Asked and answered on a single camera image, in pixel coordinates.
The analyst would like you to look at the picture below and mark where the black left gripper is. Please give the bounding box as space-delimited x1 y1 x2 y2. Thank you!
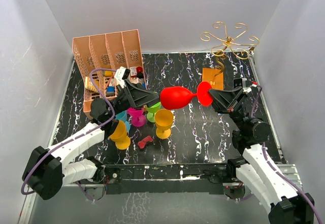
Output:
109 80 165 118

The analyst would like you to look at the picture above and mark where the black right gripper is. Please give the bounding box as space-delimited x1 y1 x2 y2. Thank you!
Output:
206 86 250 132

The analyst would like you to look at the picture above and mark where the green wine glass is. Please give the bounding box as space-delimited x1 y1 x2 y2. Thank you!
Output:
146 102 161 123

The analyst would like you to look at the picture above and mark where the pink wine glass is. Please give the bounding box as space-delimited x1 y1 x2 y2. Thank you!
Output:
127 108 146 127

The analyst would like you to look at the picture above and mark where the blue wine glass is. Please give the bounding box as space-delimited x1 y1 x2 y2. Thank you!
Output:
115 110 131 133

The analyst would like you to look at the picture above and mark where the orange wine glass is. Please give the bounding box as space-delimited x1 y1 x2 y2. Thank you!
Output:
155 109 174 139

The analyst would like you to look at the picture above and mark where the red wine glass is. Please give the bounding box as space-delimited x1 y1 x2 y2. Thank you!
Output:
160 81 213 110

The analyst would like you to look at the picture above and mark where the yellow wine glass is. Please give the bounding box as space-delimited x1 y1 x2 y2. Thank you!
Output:
109 120 131 150

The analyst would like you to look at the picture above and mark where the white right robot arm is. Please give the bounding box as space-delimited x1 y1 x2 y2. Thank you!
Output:
208 86 322 223

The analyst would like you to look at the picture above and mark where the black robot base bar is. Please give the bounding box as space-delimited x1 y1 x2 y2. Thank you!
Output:
83 163 257 201

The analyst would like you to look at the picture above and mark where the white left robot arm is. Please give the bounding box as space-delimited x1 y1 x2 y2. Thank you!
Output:
21 80 159 200

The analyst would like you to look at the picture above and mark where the red round object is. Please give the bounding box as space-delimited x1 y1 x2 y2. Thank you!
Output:
136 67 143 74

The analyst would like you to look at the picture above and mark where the white red box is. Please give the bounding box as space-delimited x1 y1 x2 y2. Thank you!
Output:
129 67 137 77

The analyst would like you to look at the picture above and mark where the blue block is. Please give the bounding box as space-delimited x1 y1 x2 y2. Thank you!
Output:
106 86 115 94

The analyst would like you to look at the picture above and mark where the yellow block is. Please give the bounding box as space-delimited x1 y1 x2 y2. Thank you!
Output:
103 71 113 77

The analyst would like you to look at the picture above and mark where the red bone-shaped toy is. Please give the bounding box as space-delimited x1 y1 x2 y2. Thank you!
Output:
137 136 153 149

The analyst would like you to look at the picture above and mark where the peach plastic file organizer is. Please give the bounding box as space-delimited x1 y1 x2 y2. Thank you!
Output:
72 29 144 118

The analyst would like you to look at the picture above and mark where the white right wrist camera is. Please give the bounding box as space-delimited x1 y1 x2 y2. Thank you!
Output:
233 77 259 94

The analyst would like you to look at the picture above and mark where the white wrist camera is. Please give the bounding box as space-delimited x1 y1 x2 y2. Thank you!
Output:
114 67 130 87
233 77 259 94

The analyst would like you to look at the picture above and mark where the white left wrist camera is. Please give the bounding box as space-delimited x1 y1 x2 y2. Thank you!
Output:
114 67 130 87

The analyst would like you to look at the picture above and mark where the gold wire rack wooden base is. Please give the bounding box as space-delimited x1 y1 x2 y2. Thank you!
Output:
200 21 260 89

